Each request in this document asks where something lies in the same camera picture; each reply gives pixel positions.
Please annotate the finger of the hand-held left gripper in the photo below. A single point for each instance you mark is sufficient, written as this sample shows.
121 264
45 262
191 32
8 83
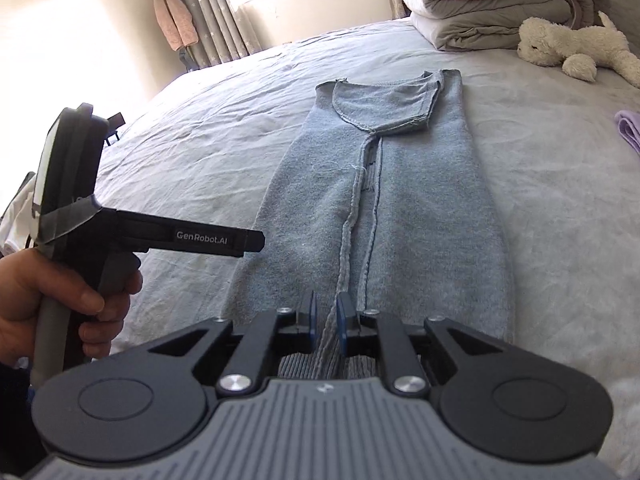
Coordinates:
255 242

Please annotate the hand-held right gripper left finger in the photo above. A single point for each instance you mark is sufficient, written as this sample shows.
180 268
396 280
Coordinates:
311 320

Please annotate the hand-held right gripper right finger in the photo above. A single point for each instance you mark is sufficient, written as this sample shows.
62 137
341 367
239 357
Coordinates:
342 322

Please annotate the grey knit short-sleeve sweater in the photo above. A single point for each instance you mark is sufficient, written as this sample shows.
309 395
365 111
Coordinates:
425 210

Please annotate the person's left hand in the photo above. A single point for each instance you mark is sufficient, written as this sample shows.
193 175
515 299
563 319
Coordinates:
20 300

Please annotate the white cloth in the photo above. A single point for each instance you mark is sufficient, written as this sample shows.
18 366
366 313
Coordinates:
15 215

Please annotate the dark floor stand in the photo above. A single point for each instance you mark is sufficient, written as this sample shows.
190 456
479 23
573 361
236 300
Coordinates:
187 60

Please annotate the pink hanging jacket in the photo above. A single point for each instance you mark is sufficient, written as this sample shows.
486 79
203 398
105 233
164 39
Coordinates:
175 20

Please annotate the person's dark blue clothing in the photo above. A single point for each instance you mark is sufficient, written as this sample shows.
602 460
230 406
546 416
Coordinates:
12 410

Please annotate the folded grey pink quilt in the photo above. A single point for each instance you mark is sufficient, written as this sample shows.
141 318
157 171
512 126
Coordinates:
500 20

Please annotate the folded purple garment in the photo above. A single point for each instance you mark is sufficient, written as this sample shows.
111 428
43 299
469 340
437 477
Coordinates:
631 127

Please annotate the white plush dog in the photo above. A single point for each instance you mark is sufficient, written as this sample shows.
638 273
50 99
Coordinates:
575 42

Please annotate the black rectangular bracket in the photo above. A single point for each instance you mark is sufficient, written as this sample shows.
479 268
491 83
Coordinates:
116 122

